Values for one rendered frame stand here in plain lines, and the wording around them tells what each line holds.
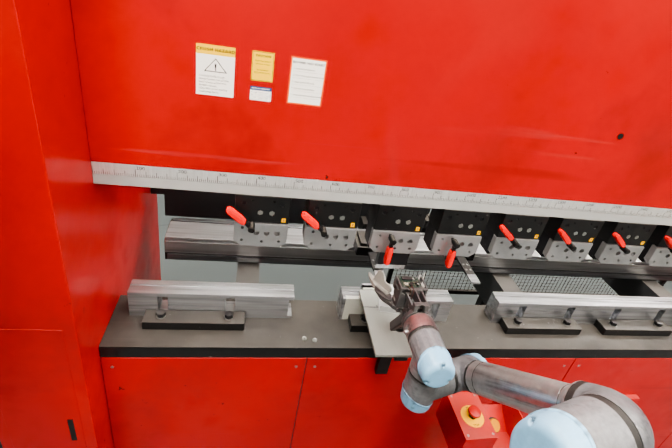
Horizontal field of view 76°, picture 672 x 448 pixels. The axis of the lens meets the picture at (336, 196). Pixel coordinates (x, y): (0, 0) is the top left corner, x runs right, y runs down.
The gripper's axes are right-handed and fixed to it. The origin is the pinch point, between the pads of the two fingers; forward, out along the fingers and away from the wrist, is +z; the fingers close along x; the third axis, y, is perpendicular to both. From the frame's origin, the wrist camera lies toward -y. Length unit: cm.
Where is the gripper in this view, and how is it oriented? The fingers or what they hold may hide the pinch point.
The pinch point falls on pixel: (393, 275)
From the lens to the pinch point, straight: 124.0
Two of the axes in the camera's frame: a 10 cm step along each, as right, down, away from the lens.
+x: -9.8, -0.8, -2.1
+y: 1.7, -8.7, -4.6
